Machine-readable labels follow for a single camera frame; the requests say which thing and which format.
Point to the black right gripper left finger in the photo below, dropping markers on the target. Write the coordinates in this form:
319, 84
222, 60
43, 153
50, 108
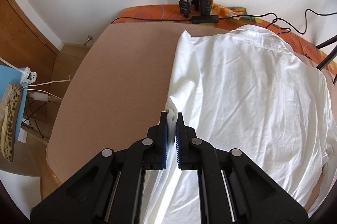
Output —
109, 188

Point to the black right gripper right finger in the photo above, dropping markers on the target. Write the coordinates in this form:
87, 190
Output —
232, 187

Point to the white shirt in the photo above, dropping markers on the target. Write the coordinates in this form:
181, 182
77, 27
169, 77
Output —
247, 89

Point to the leopard print pouch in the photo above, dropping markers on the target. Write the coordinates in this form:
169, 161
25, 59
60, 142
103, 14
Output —
10, 104

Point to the metal door stopper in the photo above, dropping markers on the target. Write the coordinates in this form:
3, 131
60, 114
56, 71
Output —
89, 38

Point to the orange patterned mattress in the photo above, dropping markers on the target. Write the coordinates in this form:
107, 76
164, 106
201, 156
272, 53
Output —
158, 13

